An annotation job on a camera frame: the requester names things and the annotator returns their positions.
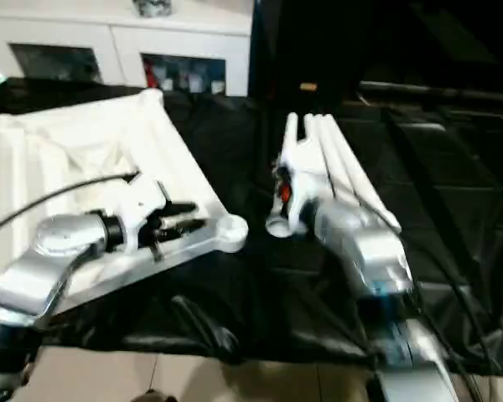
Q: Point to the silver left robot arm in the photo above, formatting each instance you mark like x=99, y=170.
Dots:
x=46, y=259

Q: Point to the black mat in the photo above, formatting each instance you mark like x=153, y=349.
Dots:
x=243, y=167

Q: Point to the white plastic table leg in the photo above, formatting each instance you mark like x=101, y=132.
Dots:
x=340, y=167
x=291, y=125
x=328, y=167
x=355, y=167

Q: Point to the white cabinet with glass doors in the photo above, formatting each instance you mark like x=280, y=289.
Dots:
x=109, y=37

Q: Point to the white plastic table top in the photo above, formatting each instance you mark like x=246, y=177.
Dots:
x=67, y=134

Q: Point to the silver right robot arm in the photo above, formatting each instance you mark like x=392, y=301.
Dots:
x=373, y=251

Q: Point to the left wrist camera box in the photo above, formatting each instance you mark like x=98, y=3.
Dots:
x=142, y=197

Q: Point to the dark rounded object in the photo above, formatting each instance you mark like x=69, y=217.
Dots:
x=157, y=397

